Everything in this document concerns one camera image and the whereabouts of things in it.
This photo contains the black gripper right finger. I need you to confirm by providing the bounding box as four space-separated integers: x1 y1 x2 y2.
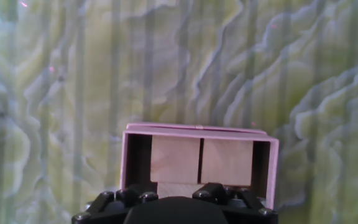
193 182 266 216

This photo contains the pink cardboard box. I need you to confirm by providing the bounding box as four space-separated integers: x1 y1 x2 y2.
119 122 280 210

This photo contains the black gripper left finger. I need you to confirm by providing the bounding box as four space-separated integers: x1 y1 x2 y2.
85 186 160 216

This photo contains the light wooden block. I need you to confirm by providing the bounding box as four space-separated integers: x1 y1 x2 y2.
150 135 201 184
200 138 254 187

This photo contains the green marble pattern mat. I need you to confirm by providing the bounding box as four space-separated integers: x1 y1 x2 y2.
0 0 358 224

